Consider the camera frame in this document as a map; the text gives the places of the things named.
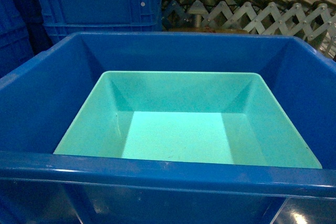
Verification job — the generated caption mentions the teal plastic bin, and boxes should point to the teal plastic bin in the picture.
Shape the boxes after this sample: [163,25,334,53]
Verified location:
[55,71,322,169]

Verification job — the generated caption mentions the large blue plastic crate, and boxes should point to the large blue plastic crate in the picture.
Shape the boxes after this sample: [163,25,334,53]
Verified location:
[1,32,335,223]

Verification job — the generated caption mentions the stacked blue ribbed crates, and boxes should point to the stacked blue ribbed crates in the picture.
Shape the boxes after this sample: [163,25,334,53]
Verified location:
[39,0,162,44]

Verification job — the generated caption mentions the blue crate at left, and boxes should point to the blue crate at left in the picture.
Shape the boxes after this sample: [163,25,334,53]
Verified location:
[1,0,34,77]

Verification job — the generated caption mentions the expandable roller conveyor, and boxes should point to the expandable roller conveyor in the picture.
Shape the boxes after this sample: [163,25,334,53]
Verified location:
[162,0,335,60]

